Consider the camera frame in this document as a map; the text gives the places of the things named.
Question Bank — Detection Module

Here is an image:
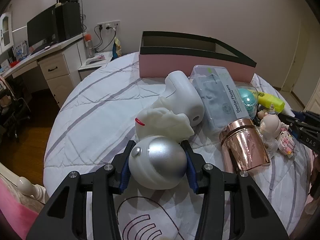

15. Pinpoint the pink block donut toy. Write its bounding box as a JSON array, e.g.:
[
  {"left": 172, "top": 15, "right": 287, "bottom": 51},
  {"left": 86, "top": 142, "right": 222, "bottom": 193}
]
[{"left": 277, "top": 128, "right": 296, "bottom": 158}]

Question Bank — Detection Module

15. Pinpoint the pink black storage box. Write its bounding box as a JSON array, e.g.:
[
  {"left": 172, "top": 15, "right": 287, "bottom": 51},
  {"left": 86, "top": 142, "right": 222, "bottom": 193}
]
[{"left": 139, "top": 31, "right": 257, "bottom": 83}]

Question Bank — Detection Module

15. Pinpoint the white sculpted figurine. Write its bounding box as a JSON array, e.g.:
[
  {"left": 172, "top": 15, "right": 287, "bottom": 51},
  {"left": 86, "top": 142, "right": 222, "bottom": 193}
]
[{"left": 135, "top": 96, "right": 194, "bottom": 143}]

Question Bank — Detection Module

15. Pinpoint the bottle with orange cap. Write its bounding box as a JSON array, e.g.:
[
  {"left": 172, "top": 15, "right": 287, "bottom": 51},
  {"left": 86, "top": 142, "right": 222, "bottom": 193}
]
[{"left": 84, "top": 34, "right": 95, "bottom": 58}]

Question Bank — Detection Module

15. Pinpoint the yellow blue snack bag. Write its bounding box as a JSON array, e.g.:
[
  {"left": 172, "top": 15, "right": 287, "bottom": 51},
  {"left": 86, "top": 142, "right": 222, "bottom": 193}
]
[{"left": 112, "top": 37, "right": 122, "bottom": 59}]

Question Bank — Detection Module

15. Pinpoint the white striped tablecloth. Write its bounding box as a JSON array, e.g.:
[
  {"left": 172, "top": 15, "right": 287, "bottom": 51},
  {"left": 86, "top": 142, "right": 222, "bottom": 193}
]
[{"left": 43, "top": 53, "right": 312, "bottom": 239}]

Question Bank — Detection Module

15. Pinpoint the white glass-door cabinet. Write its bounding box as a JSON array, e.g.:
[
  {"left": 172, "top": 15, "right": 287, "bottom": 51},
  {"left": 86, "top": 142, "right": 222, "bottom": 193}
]
[{"left": 0, "top": 12, "right": 14, "bottom": 53}]

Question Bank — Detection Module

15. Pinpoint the low white side cabinet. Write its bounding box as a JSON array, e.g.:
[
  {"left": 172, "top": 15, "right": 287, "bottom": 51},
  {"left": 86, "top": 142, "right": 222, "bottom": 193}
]
[{"left": 78, "top": 51, "right": 112, "bottom": 81}]

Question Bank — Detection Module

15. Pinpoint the white silver round gadget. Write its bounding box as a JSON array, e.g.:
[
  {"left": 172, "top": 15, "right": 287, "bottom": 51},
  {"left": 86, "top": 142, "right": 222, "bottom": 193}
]
[{"left": 129, "top": 135, "right": 187, "bottom": 190}]

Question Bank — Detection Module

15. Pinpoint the small doll figure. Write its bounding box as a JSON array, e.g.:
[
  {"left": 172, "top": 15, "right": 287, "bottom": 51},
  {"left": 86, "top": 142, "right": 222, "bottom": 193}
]
[{"left": 257, "top": 104, "right": 282, "bottom": 153}]

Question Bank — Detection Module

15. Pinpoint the wall power socket strip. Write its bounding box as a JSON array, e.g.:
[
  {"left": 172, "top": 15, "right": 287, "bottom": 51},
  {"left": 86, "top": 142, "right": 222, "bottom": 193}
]
[{"left": 97, "top": 20, "right": 120, "bottom": 30}]

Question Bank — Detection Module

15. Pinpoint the clear dental flossers box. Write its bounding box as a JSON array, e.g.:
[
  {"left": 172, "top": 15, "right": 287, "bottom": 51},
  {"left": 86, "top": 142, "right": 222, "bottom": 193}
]
[{"left": 190, "top": 65, "right": 249, "bottom": 134}]

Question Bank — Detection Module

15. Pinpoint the white desk with drawers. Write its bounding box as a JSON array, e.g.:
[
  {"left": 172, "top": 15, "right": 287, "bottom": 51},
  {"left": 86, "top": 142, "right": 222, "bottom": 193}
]
[{"left": 3, "top": 34, "right": 86, "bottom": 107}]

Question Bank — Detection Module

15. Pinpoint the black computer monitor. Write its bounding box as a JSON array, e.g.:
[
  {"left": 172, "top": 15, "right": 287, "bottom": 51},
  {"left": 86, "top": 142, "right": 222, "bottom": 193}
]
[{"left": 27, "top": 5, "right": 56, "bottom": 47}]

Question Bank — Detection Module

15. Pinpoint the white ear-shaped device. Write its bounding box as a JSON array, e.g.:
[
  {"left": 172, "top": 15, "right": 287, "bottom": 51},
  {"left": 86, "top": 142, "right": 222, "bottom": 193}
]
[{"left": 160, "top": 70, "right": 204, "bottom": 127}]

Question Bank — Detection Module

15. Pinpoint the rose gold metallic cup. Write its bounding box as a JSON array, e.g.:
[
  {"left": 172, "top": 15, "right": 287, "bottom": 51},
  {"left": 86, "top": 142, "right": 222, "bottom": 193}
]
[{"left": 219, "top": 118, "right": 270, "bottom": 173}]

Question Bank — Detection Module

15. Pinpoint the yellow highlighter marker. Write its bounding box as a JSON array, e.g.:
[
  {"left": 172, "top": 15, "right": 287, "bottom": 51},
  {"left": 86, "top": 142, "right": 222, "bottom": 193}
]
[{"left": 258, "top": 92, "right": 285, "bottom": 113}]

